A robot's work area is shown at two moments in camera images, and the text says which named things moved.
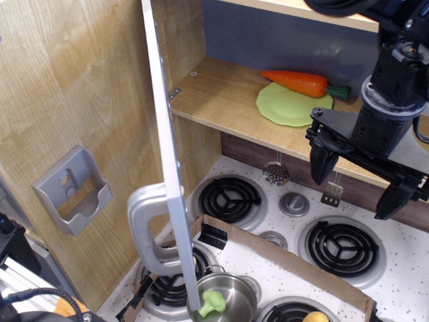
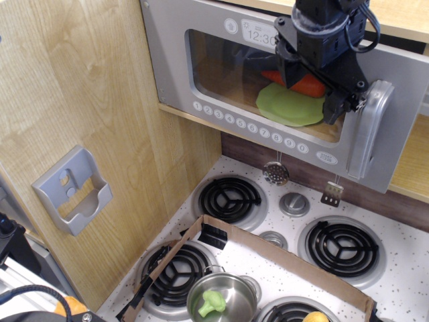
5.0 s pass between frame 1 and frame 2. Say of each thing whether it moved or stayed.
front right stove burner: stayed
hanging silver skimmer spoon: stayed
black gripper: moved
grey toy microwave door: moved
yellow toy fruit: stayed
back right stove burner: stayed
